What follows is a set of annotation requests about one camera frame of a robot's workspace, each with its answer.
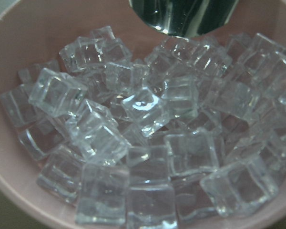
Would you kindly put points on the stainless steel ice scoop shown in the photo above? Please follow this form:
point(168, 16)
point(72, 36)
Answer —
point(184, 18)

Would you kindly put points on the pile of clear ice cubes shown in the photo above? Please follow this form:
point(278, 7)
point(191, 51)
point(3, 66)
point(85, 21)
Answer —
point(194, 130)

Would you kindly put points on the pink bowl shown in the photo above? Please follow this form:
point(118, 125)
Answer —
point(35, 30)

